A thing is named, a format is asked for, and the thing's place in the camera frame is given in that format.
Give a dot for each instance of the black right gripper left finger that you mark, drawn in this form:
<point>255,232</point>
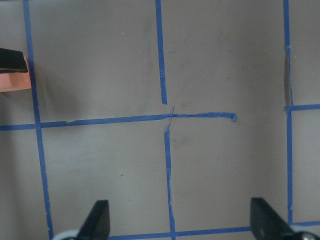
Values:
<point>97,224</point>

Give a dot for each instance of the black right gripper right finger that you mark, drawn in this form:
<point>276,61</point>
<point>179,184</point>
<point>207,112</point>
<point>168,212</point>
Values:
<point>266,224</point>

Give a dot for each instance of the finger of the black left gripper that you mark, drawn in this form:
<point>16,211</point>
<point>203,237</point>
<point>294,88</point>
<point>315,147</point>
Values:
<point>12,61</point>

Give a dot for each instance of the orange foam block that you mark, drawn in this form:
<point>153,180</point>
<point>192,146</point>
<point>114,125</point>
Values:
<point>11,80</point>

